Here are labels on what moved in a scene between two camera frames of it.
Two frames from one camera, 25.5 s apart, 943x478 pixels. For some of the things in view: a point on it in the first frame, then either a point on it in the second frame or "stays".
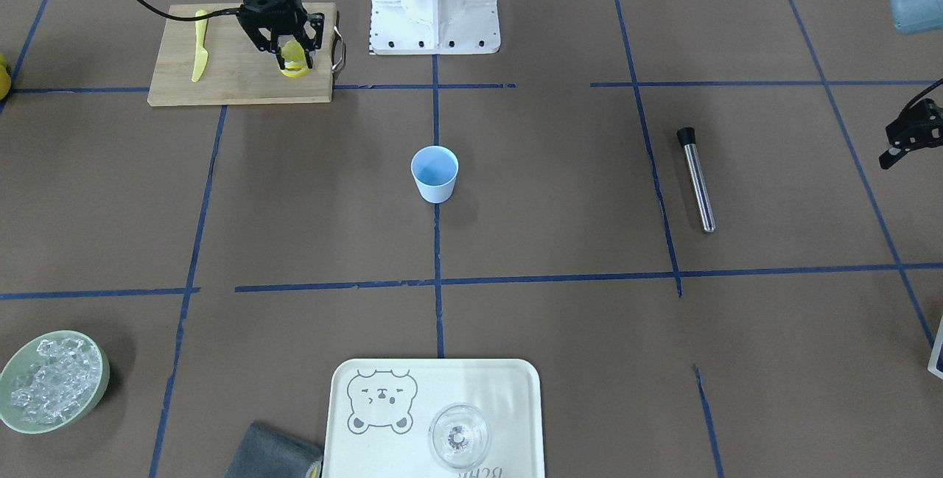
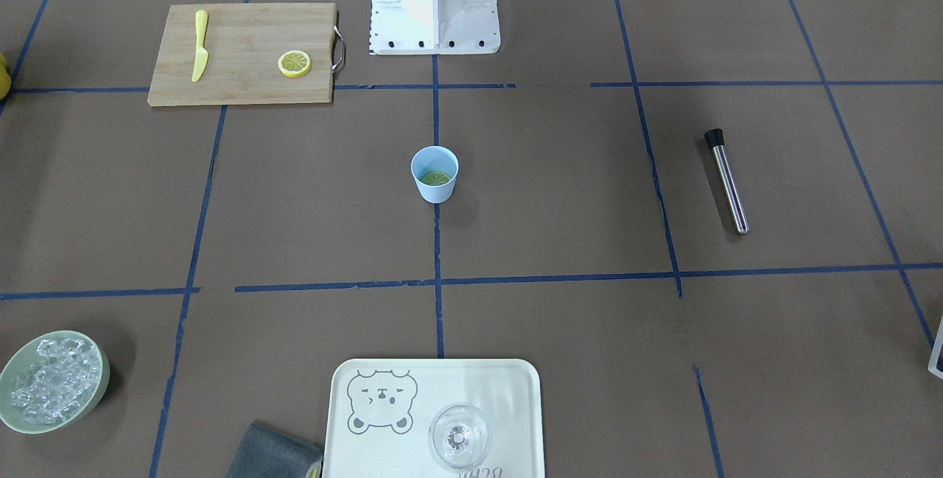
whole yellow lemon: (5, 81) stays
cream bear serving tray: (381, 412) stays
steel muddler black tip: (687, 138) to (716, 138)
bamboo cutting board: (236, 70) stays
